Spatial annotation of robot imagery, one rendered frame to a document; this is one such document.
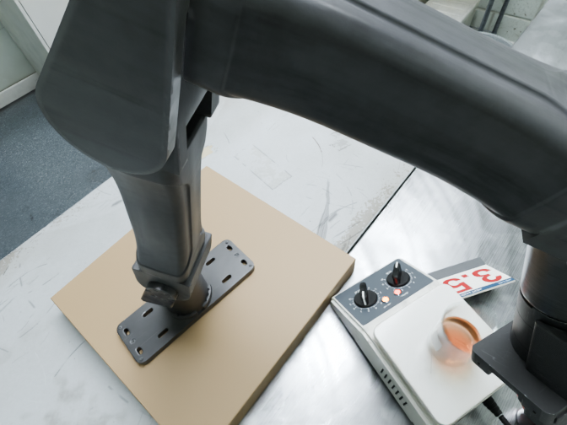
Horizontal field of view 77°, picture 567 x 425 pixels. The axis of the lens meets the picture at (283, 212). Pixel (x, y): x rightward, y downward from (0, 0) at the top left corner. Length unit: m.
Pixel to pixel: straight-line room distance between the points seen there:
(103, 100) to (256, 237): 0.42
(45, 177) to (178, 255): 2.12
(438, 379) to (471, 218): 0.31
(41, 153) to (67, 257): 1.91
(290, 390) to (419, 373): 0.17
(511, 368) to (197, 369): 0.35
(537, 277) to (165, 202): 0.25
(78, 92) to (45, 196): 2.15
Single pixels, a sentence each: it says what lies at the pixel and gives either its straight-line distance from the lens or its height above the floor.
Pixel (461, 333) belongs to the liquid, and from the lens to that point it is 0.45.
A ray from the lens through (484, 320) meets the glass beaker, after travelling 0.44.
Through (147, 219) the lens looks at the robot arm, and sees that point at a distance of 0.30.
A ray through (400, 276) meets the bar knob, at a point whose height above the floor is 0.96.
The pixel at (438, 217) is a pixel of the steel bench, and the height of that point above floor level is 0.90.
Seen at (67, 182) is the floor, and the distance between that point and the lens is 2.33.
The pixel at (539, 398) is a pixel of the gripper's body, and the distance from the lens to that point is 0.33.
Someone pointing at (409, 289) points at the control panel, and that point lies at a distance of 0.52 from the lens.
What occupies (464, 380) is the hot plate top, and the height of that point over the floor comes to 0.99.
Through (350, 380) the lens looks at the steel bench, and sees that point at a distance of 0.54.
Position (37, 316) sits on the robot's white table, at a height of 0.90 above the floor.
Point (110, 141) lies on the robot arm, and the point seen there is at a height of 1.31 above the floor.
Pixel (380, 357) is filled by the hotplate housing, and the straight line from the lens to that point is 0.48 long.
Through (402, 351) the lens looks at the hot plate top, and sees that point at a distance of 0.46.
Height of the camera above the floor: 1.42
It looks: 54 degrees down
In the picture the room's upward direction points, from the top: 8 degrees counter-clockwise
